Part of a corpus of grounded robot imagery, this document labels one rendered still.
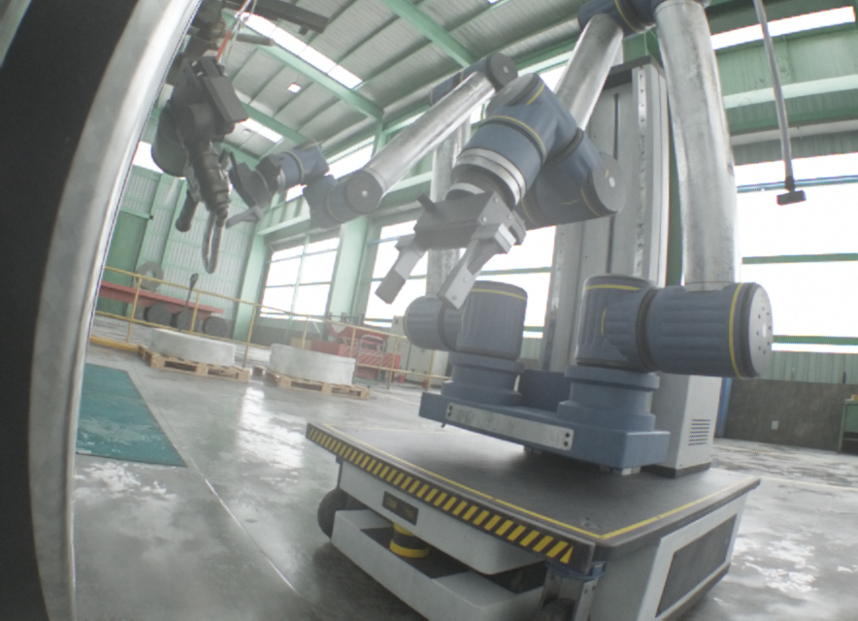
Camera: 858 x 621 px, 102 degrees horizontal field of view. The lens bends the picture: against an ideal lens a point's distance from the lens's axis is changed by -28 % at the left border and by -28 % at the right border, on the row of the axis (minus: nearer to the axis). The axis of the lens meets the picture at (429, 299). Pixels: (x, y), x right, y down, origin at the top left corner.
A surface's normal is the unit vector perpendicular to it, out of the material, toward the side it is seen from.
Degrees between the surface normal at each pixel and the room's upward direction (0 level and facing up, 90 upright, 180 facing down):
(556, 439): 90
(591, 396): 90
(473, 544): 90
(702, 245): 100
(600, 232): 90
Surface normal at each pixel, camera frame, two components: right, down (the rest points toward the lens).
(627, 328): -0.84, -0.04
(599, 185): 0.45, 0.01
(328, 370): 0.65, 0.00
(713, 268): -0.48, -0.05
